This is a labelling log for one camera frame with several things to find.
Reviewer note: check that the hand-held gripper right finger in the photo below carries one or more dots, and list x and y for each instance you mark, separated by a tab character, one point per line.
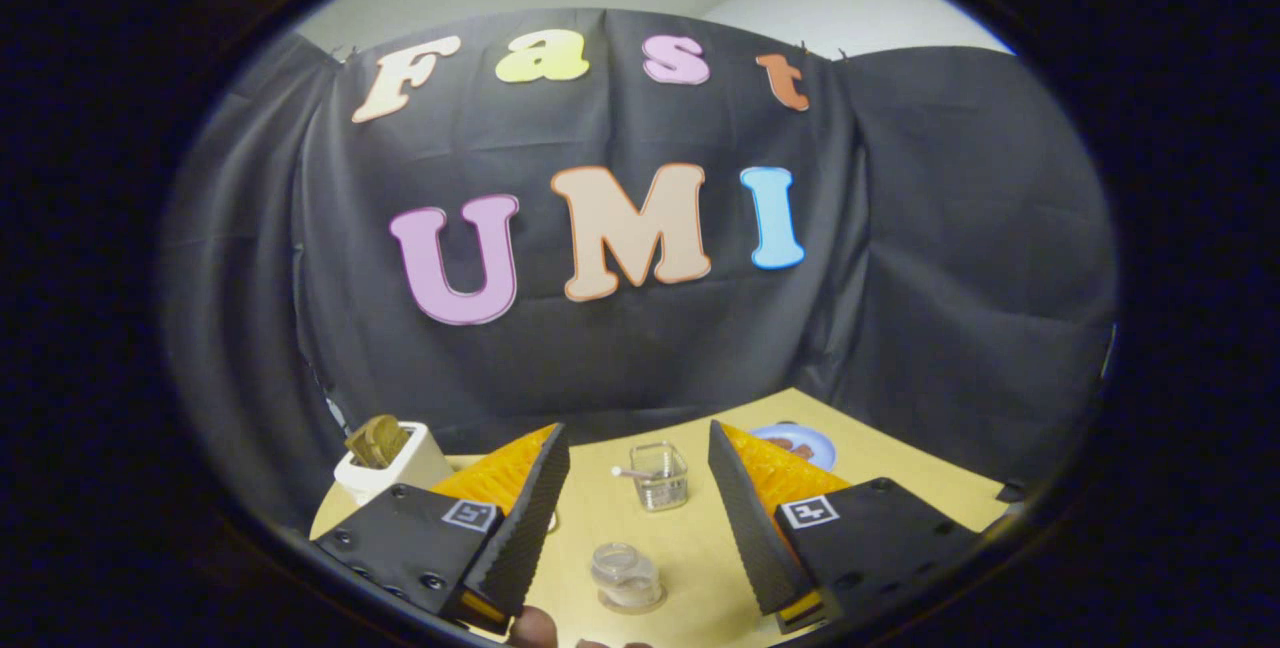
750	528

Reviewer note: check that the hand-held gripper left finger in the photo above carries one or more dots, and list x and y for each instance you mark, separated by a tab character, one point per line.
525	528

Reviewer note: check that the clear glass bottle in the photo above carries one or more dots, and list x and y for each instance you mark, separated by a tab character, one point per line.
625	573

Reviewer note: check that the wooden table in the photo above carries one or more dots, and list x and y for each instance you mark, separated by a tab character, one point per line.
700	538

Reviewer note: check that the brown cookie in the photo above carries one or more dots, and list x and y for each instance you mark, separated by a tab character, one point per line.
778	444
802	452

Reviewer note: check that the square clear glass container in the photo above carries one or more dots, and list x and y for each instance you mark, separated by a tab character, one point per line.
662	483

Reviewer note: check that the pale blue plate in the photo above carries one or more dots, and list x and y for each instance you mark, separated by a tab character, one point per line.
820	446

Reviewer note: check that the white toaster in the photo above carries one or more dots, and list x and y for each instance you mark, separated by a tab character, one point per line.
400	478

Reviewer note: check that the toast slices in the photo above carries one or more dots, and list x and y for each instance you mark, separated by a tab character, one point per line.
378	440

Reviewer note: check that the black table clamp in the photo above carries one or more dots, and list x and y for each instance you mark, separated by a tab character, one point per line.
1014	491

